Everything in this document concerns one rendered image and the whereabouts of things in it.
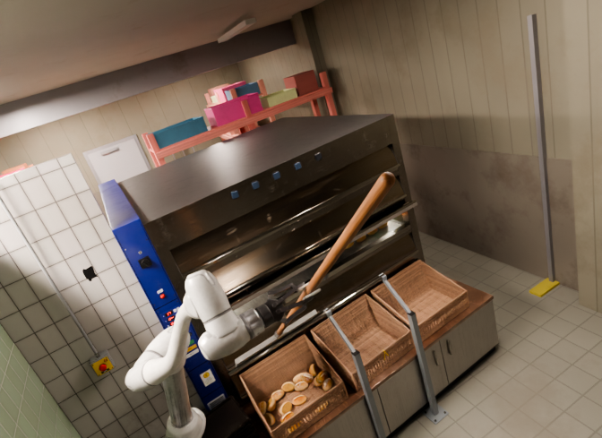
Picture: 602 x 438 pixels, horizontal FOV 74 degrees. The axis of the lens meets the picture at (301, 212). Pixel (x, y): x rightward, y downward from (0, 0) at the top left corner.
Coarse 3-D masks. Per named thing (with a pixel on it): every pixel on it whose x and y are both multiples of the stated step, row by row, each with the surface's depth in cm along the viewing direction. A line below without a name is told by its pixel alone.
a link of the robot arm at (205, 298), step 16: (208, 272) 133; (192, 288) 129; (208, 288) 129; (192, 304) 129; (208, 304) 127; (224, 304) 130; (176, 320) 139; (208, 320) 128; (176, 336) 141; (176, 352) 144; (144, 368) 153; (160, 368) 148; (176, 368) 149
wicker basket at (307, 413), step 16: (304, 336) 295; (288, 352) 290; (304, 352) 295; (256, 368) 281; (272, 368) 285; (288, 368) 290; (304, 368) 294; (320, 368) 296; (256, 384) 281; (272, 384) 285; (336, 384) 276; (256, 400) 280; (288, 400) 277; (320, 400) 254; (336, 400) 261; (304, 416) 250; (320, 416) 256; (272, 432) 241; (288, 432) 247
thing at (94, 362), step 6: (102, 354) 229; (108, 354) 231; (90, 360) 227; (96, 360) 225; (102, 360) 226; (108, 360) 228; (96, 366) 225; (108, 366) 228; (114, 366) 230; (96, 372) 226; (102, 372) 227
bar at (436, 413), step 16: (336, 304) 263; (400, 304) 271; (416, 320) 268; (288, 336) 248; (416, 336) 271; (352, 352) 250; (240, 368) 235; (368, 384) 257; (432, 384) 289; (368, 400) 261; (432, 400) 293; (432, 416) 299
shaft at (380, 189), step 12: (384, 180) 73; (372, 192) 77; (384, 192) 75; (372, 204) 80; (360, 216) 85; (348, 228) 92; (360, 228) 92; (348, 240) 97; (336, 252) 105; (324, 264) 115; (324, 276) 125; (312, 288) 136; (300, 300) 154
